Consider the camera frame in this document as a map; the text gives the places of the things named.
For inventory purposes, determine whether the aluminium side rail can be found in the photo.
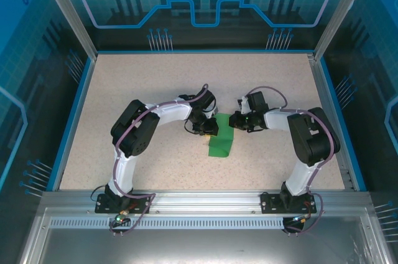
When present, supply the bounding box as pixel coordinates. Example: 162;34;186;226
306;53;358;192

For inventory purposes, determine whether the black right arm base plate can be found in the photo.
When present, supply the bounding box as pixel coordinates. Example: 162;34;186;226
260;191;321;215

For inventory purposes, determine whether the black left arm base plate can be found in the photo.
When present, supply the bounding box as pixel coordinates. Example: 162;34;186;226
95;192;154;215

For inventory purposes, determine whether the aluminium frame post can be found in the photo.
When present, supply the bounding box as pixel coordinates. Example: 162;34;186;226
34;0;100;60
313;0;376;61

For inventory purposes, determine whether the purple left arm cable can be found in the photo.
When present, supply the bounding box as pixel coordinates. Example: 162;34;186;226
108;83;210;236

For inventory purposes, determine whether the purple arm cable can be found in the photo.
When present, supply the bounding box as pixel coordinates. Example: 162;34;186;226
108;83;210;236
248;85;338;236

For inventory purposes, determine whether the green paper sheet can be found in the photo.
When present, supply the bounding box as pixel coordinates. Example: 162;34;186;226
207;113;234;158

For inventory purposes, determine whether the aluminium mounting rail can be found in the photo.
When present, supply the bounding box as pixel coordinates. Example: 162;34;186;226
40;191;373;215

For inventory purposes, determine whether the steel sheet panel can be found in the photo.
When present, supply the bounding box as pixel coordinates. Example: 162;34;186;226
17;207;391;264

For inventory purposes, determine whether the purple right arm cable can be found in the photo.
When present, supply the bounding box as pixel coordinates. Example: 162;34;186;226
248;85;338;236

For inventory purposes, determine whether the slotted aluminium cable strip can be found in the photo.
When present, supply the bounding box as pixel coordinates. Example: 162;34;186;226
49;217;321;230

